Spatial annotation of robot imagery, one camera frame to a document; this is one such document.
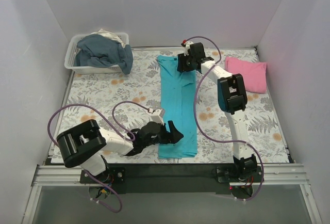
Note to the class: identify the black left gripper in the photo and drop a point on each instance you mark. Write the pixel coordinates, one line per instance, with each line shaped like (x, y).
(165, 134)

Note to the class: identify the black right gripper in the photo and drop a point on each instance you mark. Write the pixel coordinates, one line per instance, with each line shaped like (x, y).
(184, 63)

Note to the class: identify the teal t shirt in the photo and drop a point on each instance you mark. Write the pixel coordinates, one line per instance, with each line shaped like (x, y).
(177, 99)

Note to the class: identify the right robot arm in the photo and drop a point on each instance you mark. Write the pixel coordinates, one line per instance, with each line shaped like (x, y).
(232, 100)

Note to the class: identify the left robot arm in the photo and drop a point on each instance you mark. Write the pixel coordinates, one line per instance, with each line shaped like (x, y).
(79, 146)

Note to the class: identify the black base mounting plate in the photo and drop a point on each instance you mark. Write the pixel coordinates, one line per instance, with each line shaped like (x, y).
(170, 178)

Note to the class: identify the folded pink t shirt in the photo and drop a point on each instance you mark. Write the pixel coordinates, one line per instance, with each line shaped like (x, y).
(253, 73)

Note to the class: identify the cream t shirt in basket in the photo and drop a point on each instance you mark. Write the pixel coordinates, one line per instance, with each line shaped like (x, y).
(111, 35)

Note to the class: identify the grey-blue t shirt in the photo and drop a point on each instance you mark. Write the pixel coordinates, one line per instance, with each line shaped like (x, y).
(100, 52)

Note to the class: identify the white plastic laundry basket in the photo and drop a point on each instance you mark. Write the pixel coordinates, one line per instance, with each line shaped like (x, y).
(71, 56)

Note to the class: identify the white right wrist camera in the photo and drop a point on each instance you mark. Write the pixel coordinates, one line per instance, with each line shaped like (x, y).
(186, 45)

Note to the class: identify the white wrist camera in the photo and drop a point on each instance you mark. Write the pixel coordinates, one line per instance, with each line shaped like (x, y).
(156, 115)
(186, 45)

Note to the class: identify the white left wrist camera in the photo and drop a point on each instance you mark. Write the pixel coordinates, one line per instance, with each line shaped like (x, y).
(156, 115)

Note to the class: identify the aluminium frame rail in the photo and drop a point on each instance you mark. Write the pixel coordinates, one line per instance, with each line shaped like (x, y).
(172, 193)

